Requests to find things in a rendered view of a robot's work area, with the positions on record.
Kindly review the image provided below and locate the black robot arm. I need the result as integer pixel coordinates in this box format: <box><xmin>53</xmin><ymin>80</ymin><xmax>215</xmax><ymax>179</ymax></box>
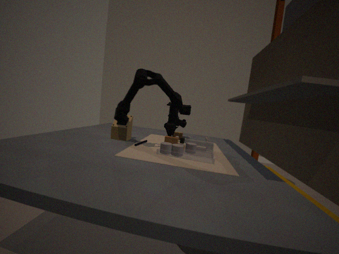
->
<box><xmin>114</xmin><ymin>69</ymin><xmax>191</xmax><ymax>128</ymax></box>

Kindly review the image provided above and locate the tan jar with black lid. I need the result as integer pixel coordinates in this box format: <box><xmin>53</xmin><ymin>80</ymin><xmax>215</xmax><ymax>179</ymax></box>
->
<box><xmin>178</xmin><ymin>138</ymin><xmax>186</xmax><ymax>149</ymax></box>

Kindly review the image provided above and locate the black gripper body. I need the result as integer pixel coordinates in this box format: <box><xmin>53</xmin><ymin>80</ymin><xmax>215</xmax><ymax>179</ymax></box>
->
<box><xmin>164</xmin><ymin>113</ymin><xmax>179</xmax><ymax>129</ymax></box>

